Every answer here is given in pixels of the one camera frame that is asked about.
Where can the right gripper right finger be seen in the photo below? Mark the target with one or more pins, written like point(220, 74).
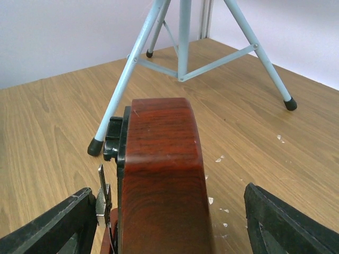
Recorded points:
point(274, 226)

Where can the light blue music stand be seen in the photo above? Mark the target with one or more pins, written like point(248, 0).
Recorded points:
point(153, 24)

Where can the wooden metronome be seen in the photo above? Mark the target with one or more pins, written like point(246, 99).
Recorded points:
point(162, 196)

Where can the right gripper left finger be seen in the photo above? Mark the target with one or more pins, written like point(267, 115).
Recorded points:
point(68, 227)

